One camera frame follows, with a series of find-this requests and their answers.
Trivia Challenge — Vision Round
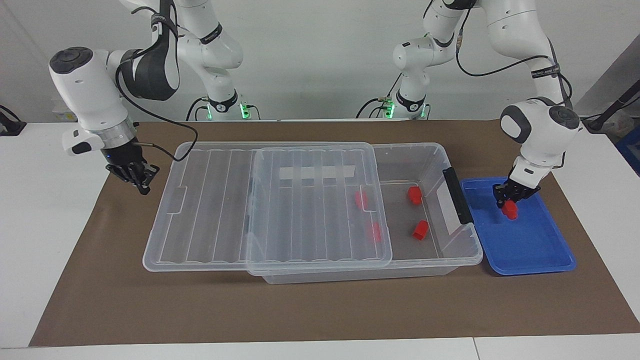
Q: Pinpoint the clear ribbed box lid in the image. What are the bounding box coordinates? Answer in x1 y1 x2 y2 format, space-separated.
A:
142 142 393 277

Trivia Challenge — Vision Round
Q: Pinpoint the blue plastic tray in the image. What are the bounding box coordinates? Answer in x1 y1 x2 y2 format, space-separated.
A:
459 175 577 276

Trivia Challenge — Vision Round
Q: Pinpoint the clear plastic storage box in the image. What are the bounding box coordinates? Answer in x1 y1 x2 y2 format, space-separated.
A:
245 142 484 285

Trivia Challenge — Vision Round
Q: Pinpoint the white power strip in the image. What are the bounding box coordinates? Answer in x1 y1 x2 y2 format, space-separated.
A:
52 98 81 122

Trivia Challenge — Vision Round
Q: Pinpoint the blue crate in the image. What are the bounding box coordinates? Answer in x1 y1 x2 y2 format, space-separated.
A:
615 125 640 176

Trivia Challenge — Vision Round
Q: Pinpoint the brown table mat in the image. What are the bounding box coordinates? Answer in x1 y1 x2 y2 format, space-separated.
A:
29 119 640 347

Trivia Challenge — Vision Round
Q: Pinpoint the black clamp object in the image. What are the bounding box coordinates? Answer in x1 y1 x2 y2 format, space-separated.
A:
0 105 27 137

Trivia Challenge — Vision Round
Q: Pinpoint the black stand leg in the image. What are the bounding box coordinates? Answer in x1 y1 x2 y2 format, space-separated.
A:
582 80 640 133

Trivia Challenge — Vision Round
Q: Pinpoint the black box latch handle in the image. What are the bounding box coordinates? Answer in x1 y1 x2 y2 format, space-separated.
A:
442 167 474 225

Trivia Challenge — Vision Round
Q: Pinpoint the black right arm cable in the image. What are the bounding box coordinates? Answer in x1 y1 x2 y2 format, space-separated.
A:
116 50 198 162

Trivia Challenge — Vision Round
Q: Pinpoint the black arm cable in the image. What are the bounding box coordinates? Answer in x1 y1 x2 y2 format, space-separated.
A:
116 50 198 162
422 0 573 171

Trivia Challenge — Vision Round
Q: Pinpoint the black base cable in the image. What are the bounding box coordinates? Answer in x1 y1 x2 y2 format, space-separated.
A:
356 75 403 119
186 96 212 122

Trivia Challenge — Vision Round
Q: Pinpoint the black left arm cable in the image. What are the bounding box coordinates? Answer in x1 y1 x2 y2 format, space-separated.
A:
422 0 573 171

